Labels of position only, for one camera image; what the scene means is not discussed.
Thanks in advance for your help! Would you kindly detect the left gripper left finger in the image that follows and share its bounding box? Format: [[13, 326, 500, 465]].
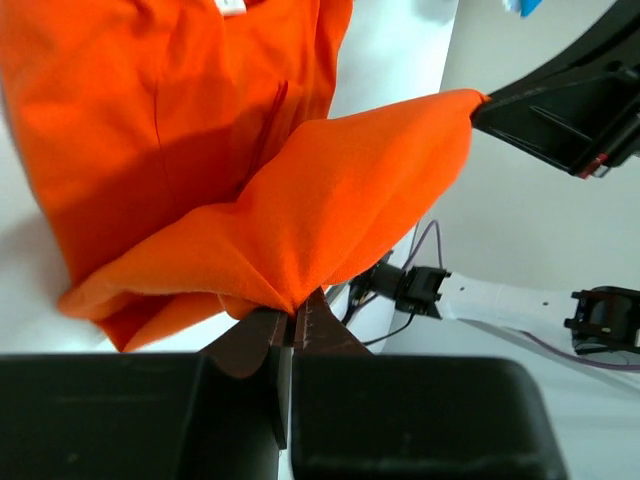
[[200, 308, 291, 449]]

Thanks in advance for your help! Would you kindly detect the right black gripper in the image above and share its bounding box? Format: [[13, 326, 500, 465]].
[[471, 1, 639, 178]]

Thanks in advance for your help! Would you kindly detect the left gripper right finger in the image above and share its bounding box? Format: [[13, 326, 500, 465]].
[[293, 288, 372, 356]]

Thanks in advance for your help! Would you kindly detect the orange t shirt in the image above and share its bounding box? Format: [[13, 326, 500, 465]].
[[1, 1, 485, 352]]

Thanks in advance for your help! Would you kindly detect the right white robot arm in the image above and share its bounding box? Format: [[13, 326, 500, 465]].
[[347, 1, 639, 372]]

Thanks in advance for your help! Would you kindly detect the blue t shirt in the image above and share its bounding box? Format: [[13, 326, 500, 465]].
[[502, 0, 542, 18]]

